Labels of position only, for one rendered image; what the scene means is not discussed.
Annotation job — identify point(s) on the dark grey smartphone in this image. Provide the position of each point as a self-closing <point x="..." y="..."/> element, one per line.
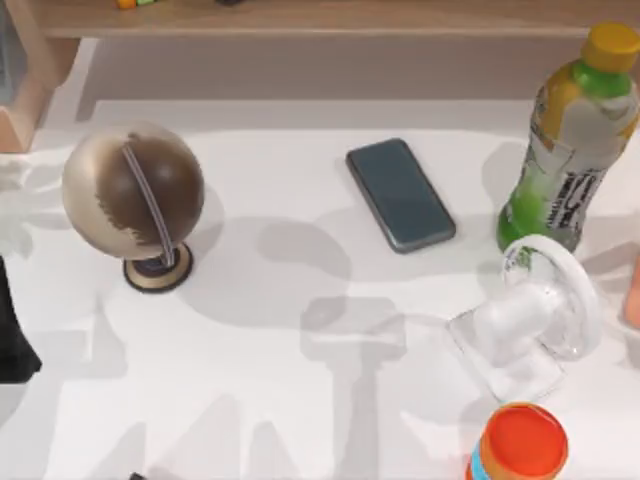
<point x="400" y="195"/>

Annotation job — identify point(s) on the brown and beige globe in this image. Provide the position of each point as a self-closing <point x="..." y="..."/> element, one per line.
<point x="150" y="190"/>

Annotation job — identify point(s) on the white desk fan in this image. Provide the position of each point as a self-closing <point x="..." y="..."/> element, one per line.
<point x="520" y="315"/>

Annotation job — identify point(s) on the wooden shelf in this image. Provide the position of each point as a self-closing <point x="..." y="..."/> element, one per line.
<point x="300" y="17"/>

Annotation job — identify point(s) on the green bottle with yellow cap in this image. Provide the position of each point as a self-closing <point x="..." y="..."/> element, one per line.
<point x="565" y="150"/>

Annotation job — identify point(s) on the bottle with orange cap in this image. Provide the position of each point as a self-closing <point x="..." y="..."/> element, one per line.
<point x="522" y="440"/>

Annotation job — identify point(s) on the green cube toy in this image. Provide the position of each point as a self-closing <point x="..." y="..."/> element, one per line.
<point x="146" y="2"/>

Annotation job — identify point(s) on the orange cube toy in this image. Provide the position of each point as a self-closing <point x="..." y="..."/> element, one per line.
<point x="125" y="3"/>

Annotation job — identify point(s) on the salmon-coloured object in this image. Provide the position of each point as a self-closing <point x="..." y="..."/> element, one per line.
<point x="633" y="295"/>

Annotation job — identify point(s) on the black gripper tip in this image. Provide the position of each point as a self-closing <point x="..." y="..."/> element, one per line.
<point x="12" y="330"/>

